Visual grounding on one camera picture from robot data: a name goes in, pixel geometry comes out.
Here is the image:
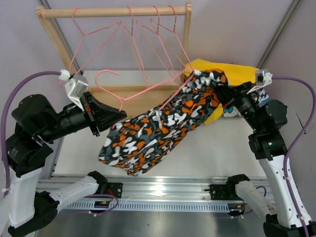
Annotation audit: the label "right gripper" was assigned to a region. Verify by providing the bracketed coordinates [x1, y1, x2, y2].
[214, 81, 264, 131]

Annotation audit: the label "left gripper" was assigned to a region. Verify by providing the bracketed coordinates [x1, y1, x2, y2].
[38, 91, 126, 143]

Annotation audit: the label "yellow shorts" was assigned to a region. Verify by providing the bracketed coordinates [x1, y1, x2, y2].
[185, 58, 260, 125]

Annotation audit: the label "pink wire hanger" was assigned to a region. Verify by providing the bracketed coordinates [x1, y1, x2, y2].
[88, 67, 195, 115]
[151, 2, 193, 79]
[67, 7, 121, 73]
[135, 5, 183, 77]
[120, 6, 150, 88]

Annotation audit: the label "blue orange patterned shorts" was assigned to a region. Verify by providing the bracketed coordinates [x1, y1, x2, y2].
[223, 88, 270, 118]

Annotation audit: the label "black orange camouflage shorts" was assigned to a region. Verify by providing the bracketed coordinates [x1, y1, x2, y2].
[98, 69, 228, 176]

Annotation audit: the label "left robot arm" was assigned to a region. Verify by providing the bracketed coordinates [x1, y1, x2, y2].
[2, 92, 127, 237]

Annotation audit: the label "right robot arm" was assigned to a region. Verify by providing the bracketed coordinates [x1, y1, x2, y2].
[215, 83, 316, 237]

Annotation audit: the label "wooden clothes rack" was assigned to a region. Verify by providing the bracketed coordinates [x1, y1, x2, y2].
[36, 1, 184, 117]

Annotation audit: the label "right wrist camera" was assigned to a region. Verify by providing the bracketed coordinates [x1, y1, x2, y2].
[247, 69, 273, 94]

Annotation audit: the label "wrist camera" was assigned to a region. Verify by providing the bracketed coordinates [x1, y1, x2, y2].
[59, 69, 88, 111]
[247, 69, 273, 94]

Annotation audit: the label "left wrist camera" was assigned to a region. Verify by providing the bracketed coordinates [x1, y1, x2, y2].
[59, 69, 88, 111]

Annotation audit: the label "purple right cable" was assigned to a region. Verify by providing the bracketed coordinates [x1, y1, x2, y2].
[271, 75, 316, 237]

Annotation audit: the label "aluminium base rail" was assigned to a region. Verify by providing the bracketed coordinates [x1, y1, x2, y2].
[37, 174, 303, 205]

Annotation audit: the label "slotted cable duct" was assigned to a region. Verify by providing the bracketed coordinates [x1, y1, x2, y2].
[66, 200, 232, 213]

